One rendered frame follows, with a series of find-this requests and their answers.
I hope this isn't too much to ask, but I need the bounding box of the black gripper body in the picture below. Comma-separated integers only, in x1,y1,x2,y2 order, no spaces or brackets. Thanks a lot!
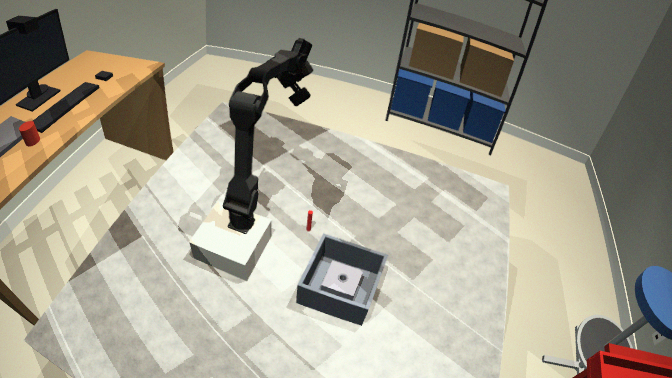
277,73,311,107

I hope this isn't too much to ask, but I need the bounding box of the red peg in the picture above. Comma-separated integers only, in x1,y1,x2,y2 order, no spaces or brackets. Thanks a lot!
306,211,313,232

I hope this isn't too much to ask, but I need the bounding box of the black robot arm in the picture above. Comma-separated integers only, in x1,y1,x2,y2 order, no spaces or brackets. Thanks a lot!
222,38,313,234

